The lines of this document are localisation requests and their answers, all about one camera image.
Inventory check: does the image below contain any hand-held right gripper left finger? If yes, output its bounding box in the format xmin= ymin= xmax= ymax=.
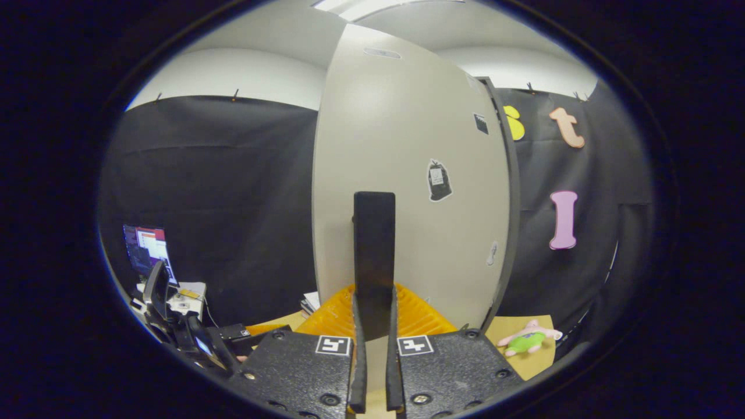
xmin=230 ymin=283 xmax=368 ymax=419

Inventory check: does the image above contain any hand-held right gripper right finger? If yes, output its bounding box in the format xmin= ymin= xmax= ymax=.
xmin=385 ymin=283 xmax=524 ymax=419

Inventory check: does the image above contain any black door handle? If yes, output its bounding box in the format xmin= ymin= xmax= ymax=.
xmin=353 ymin=191 xmax=396 ymax=341

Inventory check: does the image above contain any grey cabinet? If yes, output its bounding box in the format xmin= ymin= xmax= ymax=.
xmin=476 ymin=76 xmax=522 ymax=333

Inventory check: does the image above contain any beige cabinet door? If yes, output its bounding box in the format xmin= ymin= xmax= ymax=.
xmin=311 ymin=23 xmax=513 ymax=344

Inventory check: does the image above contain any computer monitor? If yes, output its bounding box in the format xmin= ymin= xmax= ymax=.
xmin=122 ymin=225 xmax=178 ymax=286

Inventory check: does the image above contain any black backdrop cloth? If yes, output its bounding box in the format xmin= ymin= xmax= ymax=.
xmin=99 ymin=81 xmax=655 ymax=361

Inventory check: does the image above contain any pink and green plush toy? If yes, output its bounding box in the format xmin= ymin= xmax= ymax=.
xmin=498 ymin=319 xmax=563 ymax=357

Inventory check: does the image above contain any long ceiling light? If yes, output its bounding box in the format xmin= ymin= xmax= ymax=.
xmin=311 ymin=0 xmax=466 ymax=23

